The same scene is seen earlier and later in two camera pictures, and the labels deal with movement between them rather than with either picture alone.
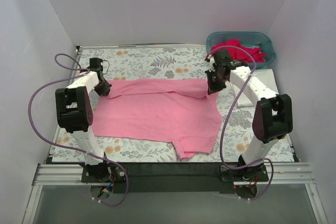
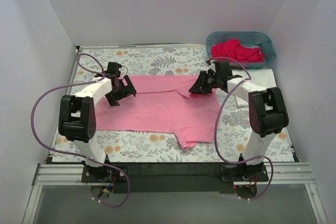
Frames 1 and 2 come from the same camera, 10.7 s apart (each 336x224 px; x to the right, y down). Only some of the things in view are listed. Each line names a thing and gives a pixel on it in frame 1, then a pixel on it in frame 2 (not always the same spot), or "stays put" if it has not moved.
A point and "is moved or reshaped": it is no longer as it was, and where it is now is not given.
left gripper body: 103,88 to 122,91
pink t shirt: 174,112 is moved or reshaped
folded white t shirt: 265,76 stays put
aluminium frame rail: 280,174 stays put
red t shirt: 238,54 stays put
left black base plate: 103,173 stays put
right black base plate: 254,173 stays put
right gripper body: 215,85 to 202,83
